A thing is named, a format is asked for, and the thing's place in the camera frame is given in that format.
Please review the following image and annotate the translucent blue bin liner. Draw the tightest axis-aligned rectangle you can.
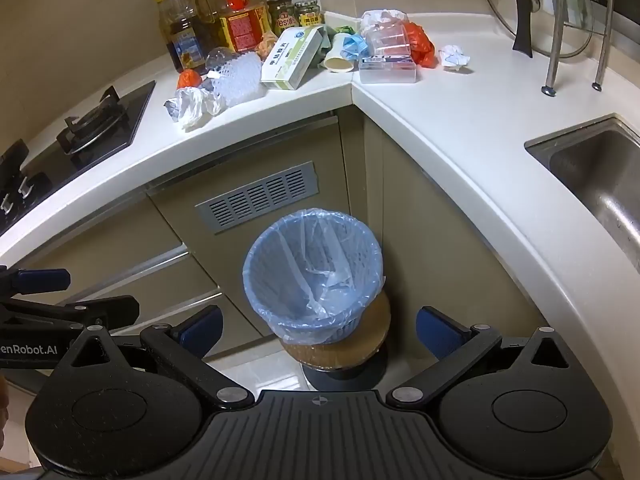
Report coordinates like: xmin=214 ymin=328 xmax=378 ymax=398
xmin=242 ymin=208 xmax=387 ymax=341

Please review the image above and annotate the white tissue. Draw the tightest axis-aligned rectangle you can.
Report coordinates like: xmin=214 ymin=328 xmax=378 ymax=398
xmin=438 ymin=44 xmax=473 ymax=70

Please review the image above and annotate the clear plastic box with label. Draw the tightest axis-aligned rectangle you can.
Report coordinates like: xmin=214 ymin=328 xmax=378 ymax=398
xmin=358 ymin=55 xmax=418 ymax=85

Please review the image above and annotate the glass pot lid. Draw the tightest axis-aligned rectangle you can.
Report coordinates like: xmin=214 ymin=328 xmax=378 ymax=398
xmin=477 ymin=0 xmax=596 ymax=58

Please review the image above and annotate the white paper cup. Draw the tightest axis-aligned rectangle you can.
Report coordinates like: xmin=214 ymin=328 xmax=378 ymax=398
xmin=323 ymin=35 xmax=358 ymax=73

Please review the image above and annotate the clear plastic container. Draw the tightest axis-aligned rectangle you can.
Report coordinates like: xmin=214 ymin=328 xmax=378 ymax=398
xmin=364 ymin=20 xmax=412 ymax=58

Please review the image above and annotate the dark oil bottle blue label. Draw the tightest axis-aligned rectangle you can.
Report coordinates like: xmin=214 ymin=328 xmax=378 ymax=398
xmin=165 ymin=0 xmax=211 ymax=73

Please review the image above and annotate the white green medicine box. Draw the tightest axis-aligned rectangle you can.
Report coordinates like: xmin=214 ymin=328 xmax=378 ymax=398
xmin=260 ymin=26 xmax=326 ymax=91

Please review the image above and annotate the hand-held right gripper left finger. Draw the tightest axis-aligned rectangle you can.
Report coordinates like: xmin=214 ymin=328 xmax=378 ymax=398
xmin=65 ymin=305 xmax=253 ymax=412

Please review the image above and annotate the round wooden stool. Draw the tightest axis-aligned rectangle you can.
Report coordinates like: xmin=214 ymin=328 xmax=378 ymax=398
xmin=282 ymin=290 xmax=392 ymax=392

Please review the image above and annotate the white mesh plastic wastebasket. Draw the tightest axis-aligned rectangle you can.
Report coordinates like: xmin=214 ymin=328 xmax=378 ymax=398
xmin=243 ymin=208 xmax=387 ymax=346

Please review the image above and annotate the clear plastic water bottle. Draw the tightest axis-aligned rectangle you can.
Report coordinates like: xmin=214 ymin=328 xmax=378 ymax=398
xmin=205 ymin=46 xmax=238 ymax=81

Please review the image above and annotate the metal dish rack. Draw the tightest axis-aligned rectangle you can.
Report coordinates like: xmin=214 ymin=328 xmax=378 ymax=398
xmin=541 ymin=0 xmax=618 ymax=97

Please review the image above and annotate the red orange plastic bag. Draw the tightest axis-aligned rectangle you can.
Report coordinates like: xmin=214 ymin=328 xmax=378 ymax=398
xmin=402 ymin=22 xmax=437 ymax=68

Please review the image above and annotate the blue mask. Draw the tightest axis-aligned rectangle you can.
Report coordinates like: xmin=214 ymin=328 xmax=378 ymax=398
xmin=340 ymin=34 xmax=371 ymax=61

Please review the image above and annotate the large oil bottle red handle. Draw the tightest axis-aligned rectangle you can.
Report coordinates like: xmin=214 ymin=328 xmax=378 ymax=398
xmin=217 ymin=0 xmax=273 ymax=53

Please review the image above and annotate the black gas stove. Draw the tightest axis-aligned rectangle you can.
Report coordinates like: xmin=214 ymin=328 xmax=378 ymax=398
xmin=0 ymin=80 xmax=157 ymax=238

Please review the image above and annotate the stainless steel sink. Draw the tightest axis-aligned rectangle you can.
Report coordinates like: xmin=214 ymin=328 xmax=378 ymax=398
xmin=524 ymin=115 xmax=640 ymax=276

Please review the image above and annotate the large sauce jar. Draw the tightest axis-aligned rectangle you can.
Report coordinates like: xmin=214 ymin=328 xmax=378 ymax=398
xmin=267 ymin=0 xmax=297 ymax=37

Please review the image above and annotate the white foam net sleeve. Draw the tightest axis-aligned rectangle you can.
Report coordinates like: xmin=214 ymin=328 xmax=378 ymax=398
xmin=212 ymin=52 xmax=265 ymax=109

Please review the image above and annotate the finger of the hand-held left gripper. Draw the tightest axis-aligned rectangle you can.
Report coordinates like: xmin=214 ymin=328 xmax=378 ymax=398
xmin=0 ymin=296 xmax=141 ymax=333
xmin=0 ymin=266 xmax=72 ymax=302

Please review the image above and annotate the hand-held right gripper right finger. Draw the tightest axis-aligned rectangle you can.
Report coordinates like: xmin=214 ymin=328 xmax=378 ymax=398
xmin=387 ymin=306 xmax=581 ymax=407

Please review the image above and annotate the small sauce jar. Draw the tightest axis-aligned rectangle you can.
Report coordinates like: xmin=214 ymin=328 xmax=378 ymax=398
xmin=295 ymin=0 xmax=321 ymax=28

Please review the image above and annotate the grey cabinet vent grille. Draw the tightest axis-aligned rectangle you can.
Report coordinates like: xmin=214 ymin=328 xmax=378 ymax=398
xmin=195 ymin=161 xmax=319 ymax=234

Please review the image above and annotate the tan plastic bag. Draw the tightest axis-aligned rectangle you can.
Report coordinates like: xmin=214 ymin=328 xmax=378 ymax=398
xmin=257 ymin=30 xmax=279 ymax=58

